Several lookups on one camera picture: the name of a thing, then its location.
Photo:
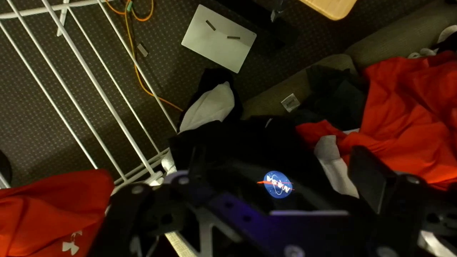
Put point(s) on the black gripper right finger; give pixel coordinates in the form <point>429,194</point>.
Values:
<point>410,217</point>

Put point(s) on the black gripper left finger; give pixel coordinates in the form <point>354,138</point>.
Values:
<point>146,219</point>

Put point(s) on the black shirt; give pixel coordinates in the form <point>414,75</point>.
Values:
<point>261,161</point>

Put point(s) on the orange shirt on rack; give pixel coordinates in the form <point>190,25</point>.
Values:
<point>54,217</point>

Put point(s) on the orange shirt on couch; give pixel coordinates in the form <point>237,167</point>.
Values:
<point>409,118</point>

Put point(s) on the black clothes on couch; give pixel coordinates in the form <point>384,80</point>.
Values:
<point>336,95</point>

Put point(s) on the white shirt on couch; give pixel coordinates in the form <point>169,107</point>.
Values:
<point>211,105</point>

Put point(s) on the white clothes drying rack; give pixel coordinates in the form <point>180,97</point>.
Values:
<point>86,88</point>

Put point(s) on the white sheet on floor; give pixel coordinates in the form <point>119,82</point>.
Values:
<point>219,38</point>

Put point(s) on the light wooden board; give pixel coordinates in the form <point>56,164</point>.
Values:
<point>331,8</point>

